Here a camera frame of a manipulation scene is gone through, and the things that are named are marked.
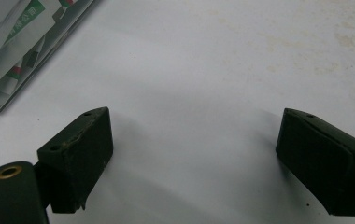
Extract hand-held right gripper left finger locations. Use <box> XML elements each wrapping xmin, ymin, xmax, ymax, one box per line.
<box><xmin>33</xmin><ymin>106</ymin><xmax>114</xmax><ymax>215</ymax></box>

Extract white paper slips green print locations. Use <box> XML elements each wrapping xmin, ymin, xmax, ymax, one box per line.
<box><xmin>0</xmin><ymin>0</ymin><xmax>83</xmax><ymax>97</ymax></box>

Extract white and green packets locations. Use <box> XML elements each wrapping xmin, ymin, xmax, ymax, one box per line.
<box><xmin>0</xmin><ymin>0</ymin><xmax>96</xmax><ymax>115</ymax></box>

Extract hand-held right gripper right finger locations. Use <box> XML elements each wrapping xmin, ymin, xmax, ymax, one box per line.
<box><xmin>275</xmin><ymin>107</ymin><xmax>355</xmax><ymax>217</ymax></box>

